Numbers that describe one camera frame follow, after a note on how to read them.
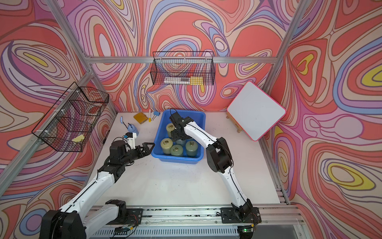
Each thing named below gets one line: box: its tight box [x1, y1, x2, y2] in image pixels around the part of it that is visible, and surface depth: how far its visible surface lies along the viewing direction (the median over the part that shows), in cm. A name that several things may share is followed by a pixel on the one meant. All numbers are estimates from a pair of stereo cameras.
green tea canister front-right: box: [185, 140, 198, 157], surface depth 92 cm
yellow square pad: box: [133, 112, 149, 124], surface depth 118 cm
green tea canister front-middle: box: [170, 144, 184, 156], surface depth 90 cm
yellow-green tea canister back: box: [165, 122, 176, 138], surface depth 100 cm
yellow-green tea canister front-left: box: [160, 137, 174, 155], surface depth 93 cm
